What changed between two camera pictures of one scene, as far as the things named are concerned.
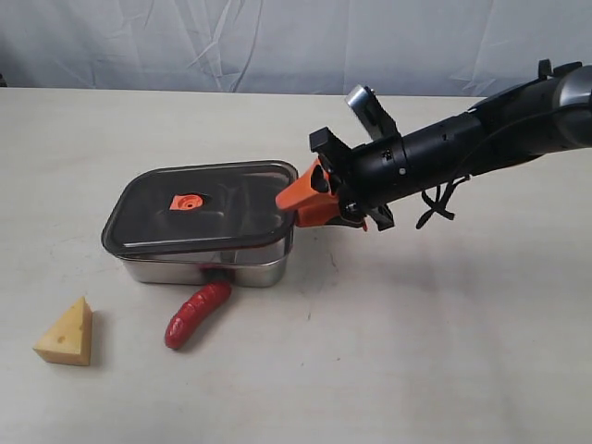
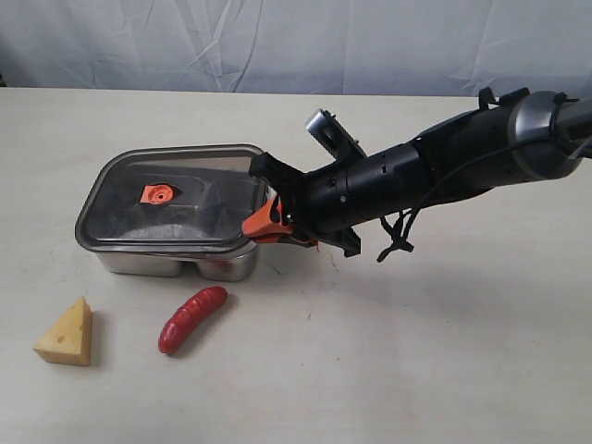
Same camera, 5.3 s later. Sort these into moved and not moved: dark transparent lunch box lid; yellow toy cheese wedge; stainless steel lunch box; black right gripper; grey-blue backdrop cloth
Moved: stainless steel lunch box; dark transparent lunch box lid; black right gripper
Not moved: grey-blue backdrop cloth; yellow toy cheese wedge
